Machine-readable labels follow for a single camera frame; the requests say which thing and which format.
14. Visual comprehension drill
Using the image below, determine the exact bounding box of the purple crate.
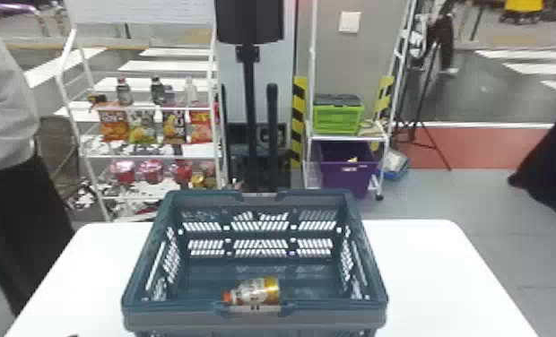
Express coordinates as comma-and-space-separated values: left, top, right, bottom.
317, 141, 379, 199

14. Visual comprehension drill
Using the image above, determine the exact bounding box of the red noodle cup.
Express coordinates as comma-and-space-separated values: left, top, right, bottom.
138, 159, 166, 185
198, 160, 217, 181
171, 160, 194, 186
109, 160, 137, 186

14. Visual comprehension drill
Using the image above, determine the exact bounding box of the green crate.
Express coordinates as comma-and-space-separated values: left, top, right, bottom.
312, 93, 366, 137

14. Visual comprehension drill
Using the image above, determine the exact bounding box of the white shelf trolley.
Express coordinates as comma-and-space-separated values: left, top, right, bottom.
23, 28, 229, 223

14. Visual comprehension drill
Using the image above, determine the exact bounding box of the red snack packet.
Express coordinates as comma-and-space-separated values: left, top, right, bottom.
189, 108, 214, 144

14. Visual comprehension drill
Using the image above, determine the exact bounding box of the yellow snack packet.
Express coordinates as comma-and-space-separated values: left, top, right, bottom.
162, 108, 187, 145

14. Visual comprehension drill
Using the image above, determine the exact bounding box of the clear bottle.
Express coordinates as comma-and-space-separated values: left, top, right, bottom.
183, 76, 199, 106

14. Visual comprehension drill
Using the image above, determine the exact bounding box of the yellow bottle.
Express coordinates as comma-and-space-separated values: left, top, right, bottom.
222, 275, 281, 307

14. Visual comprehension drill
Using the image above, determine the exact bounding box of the green snack packet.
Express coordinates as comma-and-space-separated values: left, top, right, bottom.
127, 108, 158, 145

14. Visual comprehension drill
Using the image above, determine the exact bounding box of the dark bottle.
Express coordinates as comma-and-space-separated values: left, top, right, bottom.
150, 74, 166, 106
116, 74, 134, 107

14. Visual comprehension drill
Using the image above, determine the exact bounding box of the black tripod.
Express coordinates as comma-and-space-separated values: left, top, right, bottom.
393, 41, 453, 171

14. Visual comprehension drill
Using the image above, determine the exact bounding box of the blue basket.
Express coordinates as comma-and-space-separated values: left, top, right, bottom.
120, 188, 389, 337

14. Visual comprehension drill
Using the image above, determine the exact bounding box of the orange snack packet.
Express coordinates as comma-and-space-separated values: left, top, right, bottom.
96, 101, 130, 143

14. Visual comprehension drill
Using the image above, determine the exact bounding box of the person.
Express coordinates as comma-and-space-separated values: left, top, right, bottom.
0, 18, 74, 317
423, 0, 460, 76

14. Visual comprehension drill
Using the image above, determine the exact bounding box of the yellow black striped post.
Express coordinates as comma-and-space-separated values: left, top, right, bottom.
290, 76, 308, 169

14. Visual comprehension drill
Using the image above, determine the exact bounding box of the white wire rack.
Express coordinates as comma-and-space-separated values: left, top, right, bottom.
302, 0, 393, 202

